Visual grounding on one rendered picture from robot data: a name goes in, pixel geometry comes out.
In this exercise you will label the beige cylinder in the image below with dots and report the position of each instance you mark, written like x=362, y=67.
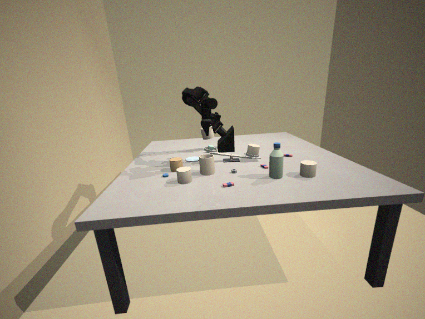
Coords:
x=184, y=175
x=308, y=169
x=211, y=133
x=253, y=149

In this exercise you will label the orange cylinder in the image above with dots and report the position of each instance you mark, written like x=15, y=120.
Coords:
x=175, y=163

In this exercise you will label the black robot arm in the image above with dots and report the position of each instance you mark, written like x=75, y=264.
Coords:
x=198, y=98

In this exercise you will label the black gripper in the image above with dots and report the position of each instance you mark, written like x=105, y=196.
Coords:
x=206, y=122

